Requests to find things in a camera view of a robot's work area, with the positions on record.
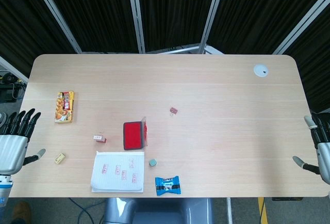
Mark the small beige eraser block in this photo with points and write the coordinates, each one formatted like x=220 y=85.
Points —
x=59 y=158

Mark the white lined paper pad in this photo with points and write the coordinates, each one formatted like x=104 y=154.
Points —
x=118 y=172

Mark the grey metal partition foot bar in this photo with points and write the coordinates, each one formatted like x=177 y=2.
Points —
x=180 y=49

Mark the yellow curry roux box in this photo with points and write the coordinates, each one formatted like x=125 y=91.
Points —
x=64 y=107

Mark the brown shoe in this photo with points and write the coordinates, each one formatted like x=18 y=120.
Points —
x=22 y=211

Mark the red ink pad box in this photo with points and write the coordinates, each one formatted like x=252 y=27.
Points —
x=132 y=135

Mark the grey robot base body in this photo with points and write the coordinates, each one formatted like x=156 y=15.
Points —
x=159 y=211

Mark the blue snack packet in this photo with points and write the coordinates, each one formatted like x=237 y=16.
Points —
x=168 y=185

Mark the black under-table control box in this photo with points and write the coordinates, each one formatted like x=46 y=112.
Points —
x=287 y=199

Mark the pink binder clip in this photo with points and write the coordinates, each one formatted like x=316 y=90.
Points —
x=173 y=110

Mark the grey-green small cube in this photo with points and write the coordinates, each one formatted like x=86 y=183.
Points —
x=153 y=162

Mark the white table leg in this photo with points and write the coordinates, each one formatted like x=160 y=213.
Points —
x=229 y=211

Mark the small red stamp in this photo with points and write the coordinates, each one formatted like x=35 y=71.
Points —
x=100 y=138

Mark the black pleated curtain panel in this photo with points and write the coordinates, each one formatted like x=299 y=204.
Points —
x=175 y=9
x=263 y=9
x=100 y=12
x=315 y=66
x=23 y=22

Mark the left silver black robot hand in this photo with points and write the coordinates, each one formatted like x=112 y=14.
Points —
x=11 y=154

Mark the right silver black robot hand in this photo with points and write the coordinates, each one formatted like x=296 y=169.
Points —
x=324 y=157

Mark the grey metal partition post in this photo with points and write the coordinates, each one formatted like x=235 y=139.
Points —
x=136 y=15
x=301 y=21
x=212 y=15
x=13 y=68
x=55 y=15

